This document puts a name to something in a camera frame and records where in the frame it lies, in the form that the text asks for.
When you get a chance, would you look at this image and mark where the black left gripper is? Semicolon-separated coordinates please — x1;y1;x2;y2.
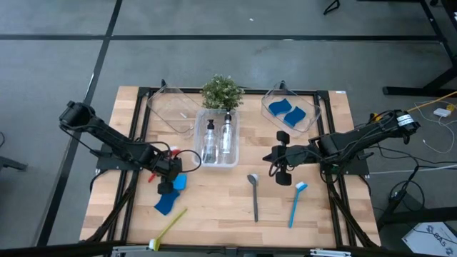
142;144;184;196

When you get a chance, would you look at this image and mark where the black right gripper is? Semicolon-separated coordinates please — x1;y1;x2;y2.
263;130;315;186

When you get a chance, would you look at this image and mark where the blue scrub sponge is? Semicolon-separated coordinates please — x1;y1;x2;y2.
268;99;293;117
172;173;188;191
283;106;307;128
154;188;181;216

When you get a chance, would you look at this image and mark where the grey plastic scoop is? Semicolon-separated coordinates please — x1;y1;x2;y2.
247;173;260;223

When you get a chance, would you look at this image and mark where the deep clear plastic bin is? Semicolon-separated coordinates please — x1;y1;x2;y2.
194;108;241;168

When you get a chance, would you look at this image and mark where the yellow-green dish brush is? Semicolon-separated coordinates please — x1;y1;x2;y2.
148;207;189;251

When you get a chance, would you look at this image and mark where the shallow clear plastic bin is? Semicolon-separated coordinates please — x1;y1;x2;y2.
146;84;203;135
260;82;322;138

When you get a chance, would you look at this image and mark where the artificial green potted plant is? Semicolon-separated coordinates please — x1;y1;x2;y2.
201;74;246;111

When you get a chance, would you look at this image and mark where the white paper sign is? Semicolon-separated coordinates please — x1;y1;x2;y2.
401;221;457;257

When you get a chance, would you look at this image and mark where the black aluminium table frame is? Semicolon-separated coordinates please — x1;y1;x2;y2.
81;85;381;251

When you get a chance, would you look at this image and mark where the white cable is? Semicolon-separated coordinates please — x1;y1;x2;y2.
413;103;457;155

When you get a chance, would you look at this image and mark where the black neighbouring table frame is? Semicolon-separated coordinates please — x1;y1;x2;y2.
382;0;457;97

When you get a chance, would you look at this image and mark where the yellow cable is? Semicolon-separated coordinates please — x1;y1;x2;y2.
406;91;457;114

